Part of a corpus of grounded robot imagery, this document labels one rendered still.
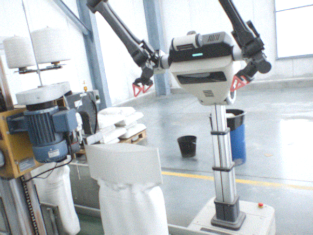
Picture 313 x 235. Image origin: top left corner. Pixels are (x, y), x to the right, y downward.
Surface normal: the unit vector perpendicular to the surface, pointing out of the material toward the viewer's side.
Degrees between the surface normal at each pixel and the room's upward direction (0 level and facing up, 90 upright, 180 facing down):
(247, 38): 107
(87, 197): 90
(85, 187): 90
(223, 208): 90
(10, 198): 90
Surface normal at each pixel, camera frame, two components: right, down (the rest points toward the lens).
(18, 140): 0.86, -0.01
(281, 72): -0.49, 0.25
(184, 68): -0.45, -0.57
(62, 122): -0.10, 0.23
